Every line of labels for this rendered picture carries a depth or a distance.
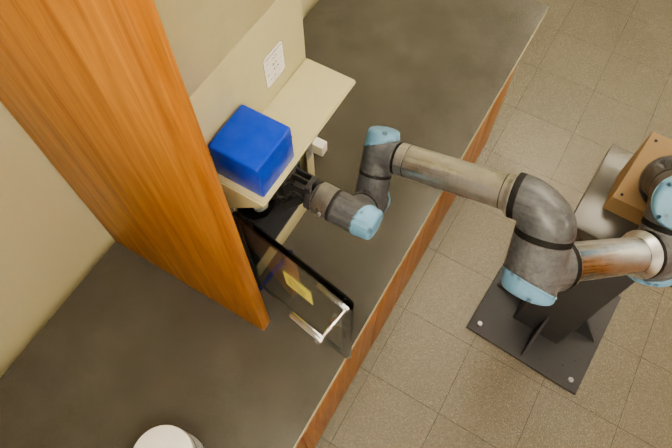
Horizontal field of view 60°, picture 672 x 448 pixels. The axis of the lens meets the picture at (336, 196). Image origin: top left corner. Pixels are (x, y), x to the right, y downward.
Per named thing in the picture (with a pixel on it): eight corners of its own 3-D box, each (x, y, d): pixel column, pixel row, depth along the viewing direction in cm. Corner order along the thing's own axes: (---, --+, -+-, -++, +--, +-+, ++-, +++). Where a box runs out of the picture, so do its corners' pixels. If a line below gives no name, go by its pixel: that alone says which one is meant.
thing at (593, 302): (620, 298, 248) (750, 196, 169) (574, 395, 229) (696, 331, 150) (517, 240, 261) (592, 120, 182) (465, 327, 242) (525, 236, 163)
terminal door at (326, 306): (258, 280, 148) (232, 207, 113) (351, 358, 139) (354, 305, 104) (256, 282, 148) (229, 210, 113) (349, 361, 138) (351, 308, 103)
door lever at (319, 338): (304, 301, 125) (303, 297, 123) (338, 329, 122) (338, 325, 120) (287, 319, 123) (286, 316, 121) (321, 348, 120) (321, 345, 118)
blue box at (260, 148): (216, 173, 103) (206, 145, 95) (249, 133, 107) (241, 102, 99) (263, 198, 100) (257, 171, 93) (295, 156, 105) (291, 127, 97)
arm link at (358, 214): (377, 235, 132) (363, 247, 125) (335, 214, 135) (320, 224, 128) (389, 206, 129) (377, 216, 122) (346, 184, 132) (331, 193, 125)
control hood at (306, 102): (219, 204, 111) (208, 177, 103) (309, 88, 125) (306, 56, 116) (269, 231, 108) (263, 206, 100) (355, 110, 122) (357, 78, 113)
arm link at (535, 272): (708, 232, 136) (546, 246, 109) (685, 288, 141) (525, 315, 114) (661, 212, 146) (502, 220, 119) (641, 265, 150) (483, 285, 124)
